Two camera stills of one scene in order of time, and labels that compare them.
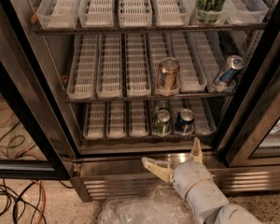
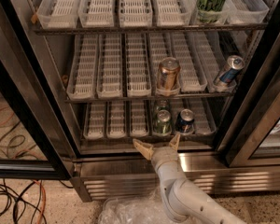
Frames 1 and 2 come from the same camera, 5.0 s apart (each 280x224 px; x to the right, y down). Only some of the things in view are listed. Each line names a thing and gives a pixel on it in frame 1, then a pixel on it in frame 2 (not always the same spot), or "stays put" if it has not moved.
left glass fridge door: [34, 129] stays put
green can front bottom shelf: [162, 123] stays put
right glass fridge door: [257, 131] stays put
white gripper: [189, 174] to [165, 155]
